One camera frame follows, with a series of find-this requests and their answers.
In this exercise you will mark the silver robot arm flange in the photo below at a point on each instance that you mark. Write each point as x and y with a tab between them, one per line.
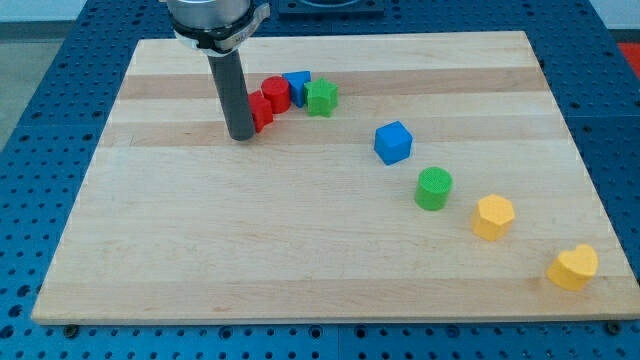
216	27

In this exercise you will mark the blue cube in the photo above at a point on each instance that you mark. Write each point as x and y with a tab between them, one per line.
393	143

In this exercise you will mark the green star block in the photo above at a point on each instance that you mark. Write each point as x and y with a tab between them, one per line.
321	97

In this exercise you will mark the red cylinder block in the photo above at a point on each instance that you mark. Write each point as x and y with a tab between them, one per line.
276	90

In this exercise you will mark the blue triangle block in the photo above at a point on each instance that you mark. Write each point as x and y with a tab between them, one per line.
297	81

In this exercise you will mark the light wooden board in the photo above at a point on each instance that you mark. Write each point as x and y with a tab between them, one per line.
176	223

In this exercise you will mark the green cylinder block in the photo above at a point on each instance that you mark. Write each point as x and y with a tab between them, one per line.
433	188

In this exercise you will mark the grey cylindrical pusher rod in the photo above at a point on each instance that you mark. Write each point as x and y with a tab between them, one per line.
228	77

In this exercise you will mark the yellow hexagon block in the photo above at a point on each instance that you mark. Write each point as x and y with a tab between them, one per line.
492	217

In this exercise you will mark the yellow heart block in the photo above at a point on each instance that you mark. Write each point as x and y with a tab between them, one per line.
573	269

